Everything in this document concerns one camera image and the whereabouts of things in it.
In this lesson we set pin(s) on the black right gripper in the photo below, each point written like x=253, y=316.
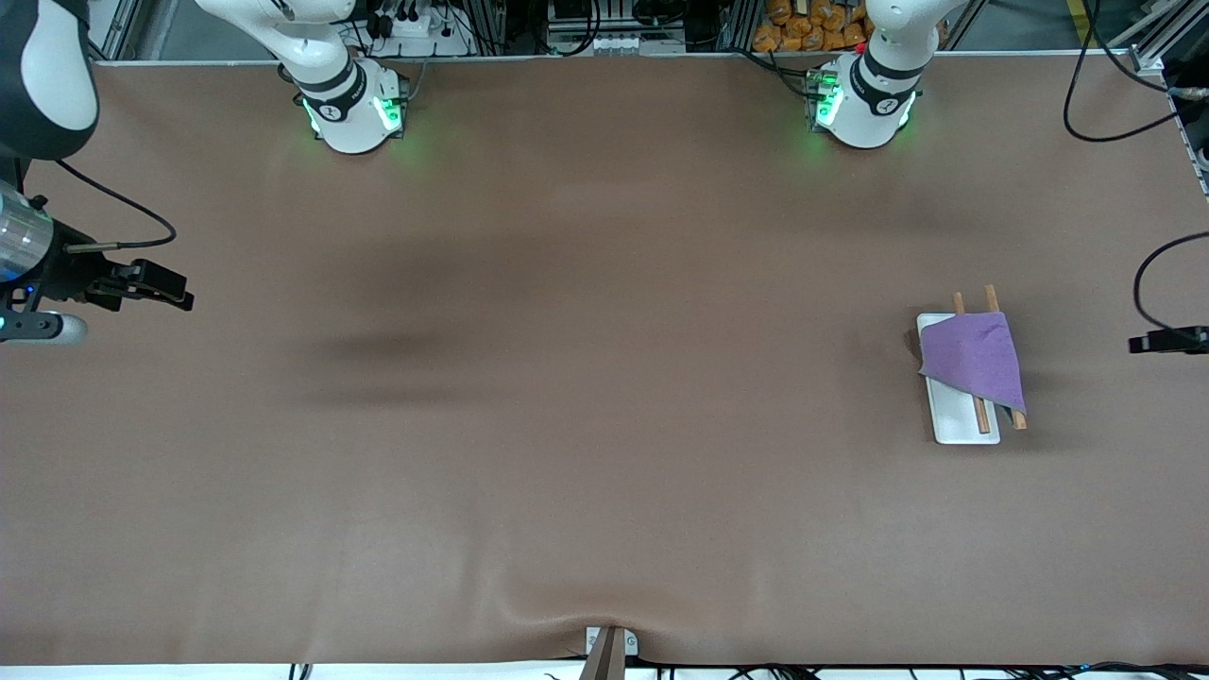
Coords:
x=68, y=271

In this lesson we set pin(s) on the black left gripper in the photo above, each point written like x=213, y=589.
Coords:
x=1174, y=341

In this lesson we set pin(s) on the purple towel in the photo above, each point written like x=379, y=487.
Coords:
x=978, y=364

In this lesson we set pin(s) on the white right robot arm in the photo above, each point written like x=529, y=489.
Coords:
x=354, y=113

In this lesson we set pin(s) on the white rack with wooden bars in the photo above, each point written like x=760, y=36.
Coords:
x=954, y=420

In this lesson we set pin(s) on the orange snack bags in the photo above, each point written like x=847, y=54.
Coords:
x=803, y=28

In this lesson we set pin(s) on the white multi-port device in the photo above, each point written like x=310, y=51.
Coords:
x=623, y=43

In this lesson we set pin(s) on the black electronics unit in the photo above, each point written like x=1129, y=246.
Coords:
x=652, y=11

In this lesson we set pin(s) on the aluminium frame profile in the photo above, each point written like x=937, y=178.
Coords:
x=1148, y=57
x=118, y=28

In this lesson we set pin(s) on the metal bracket with brown post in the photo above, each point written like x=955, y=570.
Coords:
x=604, y=656

